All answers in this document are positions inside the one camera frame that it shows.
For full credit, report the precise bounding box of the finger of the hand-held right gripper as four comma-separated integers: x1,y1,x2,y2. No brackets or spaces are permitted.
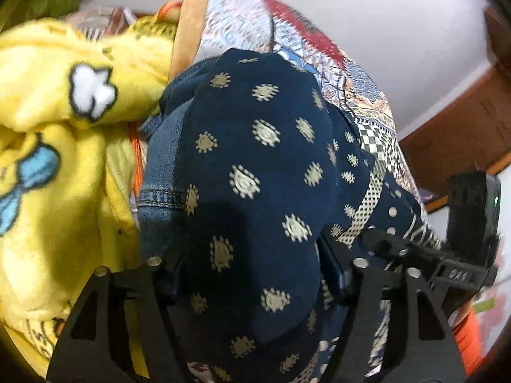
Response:
361,227,445,278

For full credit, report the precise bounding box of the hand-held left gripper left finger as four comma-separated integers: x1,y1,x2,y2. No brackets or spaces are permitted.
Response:
46,245,188,383

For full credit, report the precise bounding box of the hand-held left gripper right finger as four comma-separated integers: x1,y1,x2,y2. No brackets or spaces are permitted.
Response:
317,238,468,383

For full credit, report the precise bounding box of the navy patterned hoodie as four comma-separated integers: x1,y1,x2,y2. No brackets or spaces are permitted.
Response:
160,48,444,383

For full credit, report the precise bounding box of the blue denim garment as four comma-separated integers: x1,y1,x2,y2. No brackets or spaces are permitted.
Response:
138,58,224,266

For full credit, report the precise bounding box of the patchwork printed blanket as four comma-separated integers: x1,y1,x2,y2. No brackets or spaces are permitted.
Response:
176,0,430,224

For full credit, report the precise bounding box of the yellow fleece garment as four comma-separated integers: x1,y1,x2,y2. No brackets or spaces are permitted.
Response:
0,16,188,370

